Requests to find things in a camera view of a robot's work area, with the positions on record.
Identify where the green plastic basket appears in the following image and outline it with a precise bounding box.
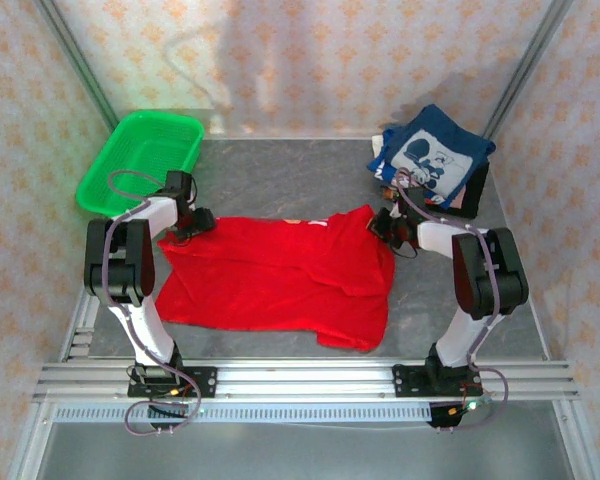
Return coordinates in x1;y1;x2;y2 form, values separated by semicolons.
74;109;206;221

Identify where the black folded t-shirt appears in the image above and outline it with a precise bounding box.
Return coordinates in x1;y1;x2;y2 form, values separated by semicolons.
444;159;491;220

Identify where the navy cartoon print t-shirt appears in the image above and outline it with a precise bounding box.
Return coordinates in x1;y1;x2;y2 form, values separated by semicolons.
365;103;497;210

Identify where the small circuit board with LED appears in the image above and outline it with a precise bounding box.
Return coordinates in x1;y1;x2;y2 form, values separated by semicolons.
149;387;191;401
444;398;492;417

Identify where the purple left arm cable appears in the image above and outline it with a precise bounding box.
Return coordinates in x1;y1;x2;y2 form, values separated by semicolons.
107;169;204;436

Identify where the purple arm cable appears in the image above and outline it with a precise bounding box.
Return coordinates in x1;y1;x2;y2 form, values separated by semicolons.
394;167;511;434
107;169;204;436

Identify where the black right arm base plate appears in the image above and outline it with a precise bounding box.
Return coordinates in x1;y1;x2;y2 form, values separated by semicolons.
392;363;481;399

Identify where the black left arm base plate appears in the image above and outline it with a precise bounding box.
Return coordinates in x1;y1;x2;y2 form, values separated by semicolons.
127;366;219;400

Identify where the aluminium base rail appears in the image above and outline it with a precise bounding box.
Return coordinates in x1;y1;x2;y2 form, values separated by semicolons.
34;359;581;401

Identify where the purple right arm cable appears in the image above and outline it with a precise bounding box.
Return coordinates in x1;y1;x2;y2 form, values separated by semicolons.
394;167;511;434

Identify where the aluminium frame post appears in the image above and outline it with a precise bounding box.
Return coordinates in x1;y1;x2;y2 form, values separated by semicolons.
482;0;574;141
34;0;121;131

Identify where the perforated metal cable duct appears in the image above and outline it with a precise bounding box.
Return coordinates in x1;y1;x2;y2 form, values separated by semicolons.
52;402;434;424

